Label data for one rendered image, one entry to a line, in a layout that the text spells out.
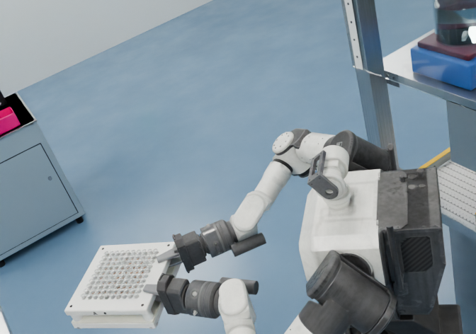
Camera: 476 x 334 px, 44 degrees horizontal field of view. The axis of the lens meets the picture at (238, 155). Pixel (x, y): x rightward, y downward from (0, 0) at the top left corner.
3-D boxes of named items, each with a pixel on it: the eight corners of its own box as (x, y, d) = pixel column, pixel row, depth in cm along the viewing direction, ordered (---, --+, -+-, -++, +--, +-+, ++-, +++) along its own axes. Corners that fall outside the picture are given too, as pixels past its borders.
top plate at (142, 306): (66, 315, 155) (63, 311, 154) (103, 250, 175) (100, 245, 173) (149, 315, 147) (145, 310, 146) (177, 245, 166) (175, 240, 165)
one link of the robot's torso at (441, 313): (461, 322, 152) (457, 274, 143) (466, 365, 142) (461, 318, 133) (353, 322, 161) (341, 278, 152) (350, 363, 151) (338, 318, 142)
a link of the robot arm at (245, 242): (211, 218, 161) (249, 202, 163) (214, 231, 171) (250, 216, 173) (227, 254, 156) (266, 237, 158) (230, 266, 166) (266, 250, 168)
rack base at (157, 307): (74, 327, 158) (70, 322, 157) (109, 262, 177) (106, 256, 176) (155, 327, 150) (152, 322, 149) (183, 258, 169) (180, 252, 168)
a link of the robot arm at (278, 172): (246, 187, 170) (278, 136, 177) (269, 208, 174) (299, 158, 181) (266, 186, 161) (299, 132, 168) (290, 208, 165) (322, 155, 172)
